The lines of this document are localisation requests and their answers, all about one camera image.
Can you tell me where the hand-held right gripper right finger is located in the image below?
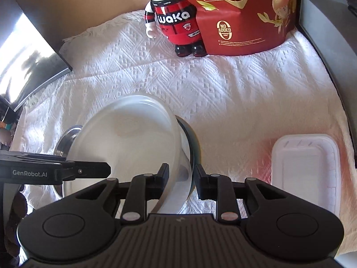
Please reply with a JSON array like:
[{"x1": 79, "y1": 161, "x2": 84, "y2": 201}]
[{"x1": 193, "y1": 164, "x2": 283, "y2": 225}]

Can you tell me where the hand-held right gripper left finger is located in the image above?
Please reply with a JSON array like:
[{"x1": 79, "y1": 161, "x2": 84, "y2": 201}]
[{"x1": 74, "y1": 163, "x2": 170, "y2": 225}]

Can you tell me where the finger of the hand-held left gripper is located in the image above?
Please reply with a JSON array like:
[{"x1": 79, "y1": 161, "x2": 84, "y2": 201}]
[
  {"x1": 56, "y1": 161, "x2": 111, "y2": 185},
  {"x1": 0, "y1": 151, "x2": 67, "y2": 162}
]

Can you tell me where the stainless steel bowl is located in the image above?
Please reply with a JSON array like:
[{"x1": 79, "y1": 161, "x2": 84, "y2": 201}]
[{"x1": 52, "y1": 125, "x2": 84, "y2": 201}]

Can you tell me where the blue enamel bowl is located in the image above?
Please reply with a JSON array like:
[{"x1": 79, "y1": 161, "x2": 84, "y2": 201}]
[{"x1": 176, "y1": 116, "x2": 202, "y2": 193}]

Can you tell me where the white paper bowl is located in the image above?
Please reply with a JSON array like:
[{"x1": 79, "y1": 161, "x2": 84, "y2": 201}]
[{"x1": 62, "y1": 95, "x2": 193, "y2": 215}]

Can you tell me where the red and white rectangular tray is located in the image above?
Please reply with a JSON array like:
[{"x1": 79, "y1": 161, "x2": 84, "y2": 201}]
[{"x1": 270, "y1": 135, "x2": 341, "y2": 215}]

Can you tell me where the person's left hand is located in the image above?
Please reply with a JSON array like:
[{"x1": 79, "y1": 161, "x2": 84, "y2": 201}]
[{"x1": 6, "y1": 193, "x2": 28, "y2": 257}]

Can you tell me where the white textured cloth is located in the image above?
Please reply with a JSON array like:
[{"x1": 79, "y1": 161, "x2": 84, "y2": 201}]
[{"x1": 8, "y1": 10, "x2": 357, "y2": 260}]

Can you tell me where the black curved monitor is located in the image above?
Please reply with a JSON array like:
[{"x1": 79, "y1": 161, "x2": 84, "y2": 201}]
[{"x1": 0, "y1": 0, "x2": 73, "y2": 112}]

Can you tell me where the red panda figurine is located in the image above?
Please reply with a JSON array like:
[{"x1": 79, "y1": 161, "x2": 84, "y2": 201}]
[{"x1": 135, "y1": 0, "x2": 208, "y2": 58}]

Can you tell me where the red snack bag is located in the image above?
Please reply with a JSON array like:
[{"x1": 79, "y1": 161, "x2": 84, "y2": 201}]
[{"x1": 170, "y1": 0, "x2": 300, "y2": 56}]

